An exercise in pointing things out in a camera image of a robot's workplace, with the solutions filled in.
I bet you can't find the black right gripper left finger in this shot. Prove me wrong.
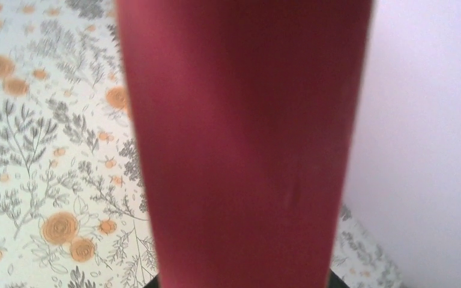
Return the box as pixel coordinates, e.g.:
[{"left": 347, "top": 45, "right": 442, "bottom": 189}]
[{"left": 143, "top": 275, "right": 160, "bottom": 288}]

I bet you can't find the pink wooden picture frame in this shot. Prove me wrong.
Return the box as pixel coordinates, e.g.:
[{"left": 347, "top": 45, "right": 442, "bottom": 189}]
[{"left": 116, "top": 1, "right": 373, "bottom": 287}]

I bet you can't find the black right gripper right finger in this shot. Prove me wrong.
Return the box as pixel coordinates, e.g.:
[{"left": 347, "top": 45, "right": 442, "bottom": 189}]
[{"left": 327, "top": 270, "right": 349, "bottom": 288}]

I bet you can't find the floral patterned tablecloth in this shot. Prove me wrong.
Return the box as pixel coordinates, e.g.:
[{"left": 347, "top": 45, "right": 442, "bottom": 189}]
[{"left": 0, "top": 0, "right": 408, "bottom": 288}]

